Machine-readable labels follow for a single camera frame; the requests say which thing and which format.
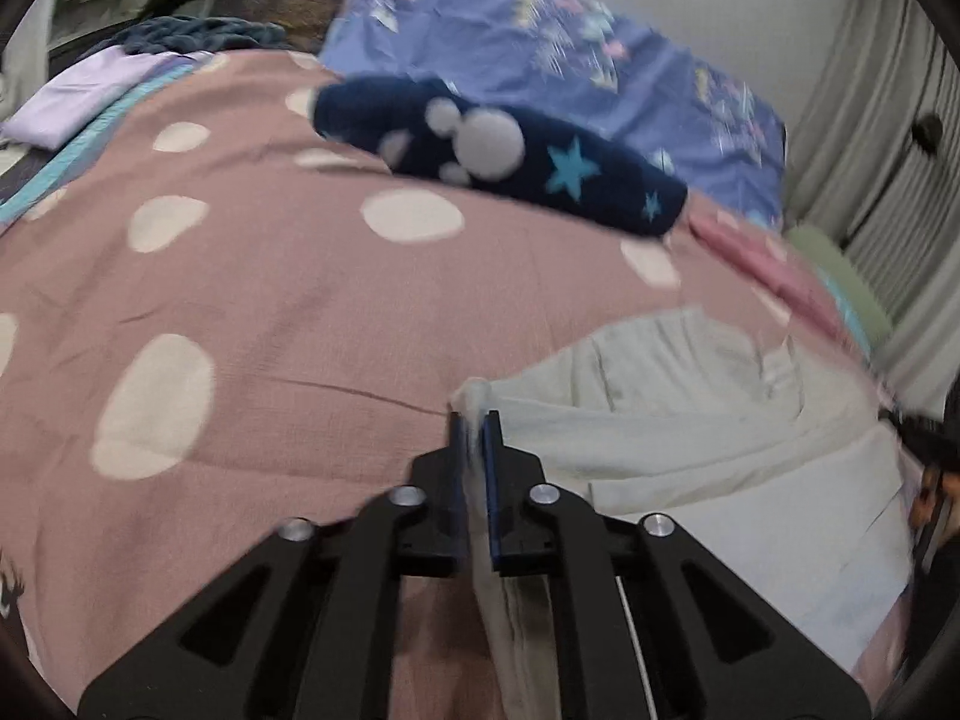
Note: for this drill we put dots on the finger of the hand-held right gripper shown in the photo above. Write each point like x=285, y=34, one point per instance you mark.
x=926, y=435

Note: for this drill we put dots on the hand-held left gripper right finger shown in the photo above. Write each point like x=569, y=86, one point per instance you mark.
x=493, y=480

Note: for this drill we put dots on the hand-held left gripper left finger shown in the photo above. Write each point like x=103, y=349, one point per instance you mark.
x=456, y=472

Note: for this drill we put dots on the pale grey long-sleeve shirt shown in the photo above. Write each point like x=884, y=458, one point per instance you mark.
x=675, y=420

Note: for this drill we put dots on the pink folded clothes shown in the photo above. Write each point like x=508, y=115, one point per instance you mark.
x=750, y=251

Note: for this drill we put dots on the green pillow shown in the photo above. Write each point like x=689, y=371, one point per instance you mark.
x=847, y=277

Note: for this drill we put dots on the pink polka dot blanket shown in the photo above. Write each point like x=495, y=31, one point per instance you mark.
x=262, y=300

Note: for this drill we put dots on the beige pleated curtain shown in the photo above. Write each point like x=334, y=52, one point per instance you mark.
x=885, y=165

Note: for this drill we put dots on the navy star-patterned garment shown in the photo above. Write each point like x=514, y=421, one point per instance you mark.
x=375, y=116

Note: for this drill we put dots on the blue tree print sheet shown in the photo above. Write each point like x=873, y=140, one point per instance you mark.
x=487, y=30

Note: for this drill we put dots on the dark blue knit blanket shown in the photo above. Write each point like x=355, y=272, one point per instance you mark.
x=210, y=34

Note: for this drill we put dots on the lavender folded cloth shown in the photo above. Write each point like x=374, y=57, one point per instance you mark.
x=75, y=97

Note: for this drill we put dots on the dark printed bedsheet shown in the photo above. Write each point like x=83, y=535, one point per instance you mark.
x=15, y=169

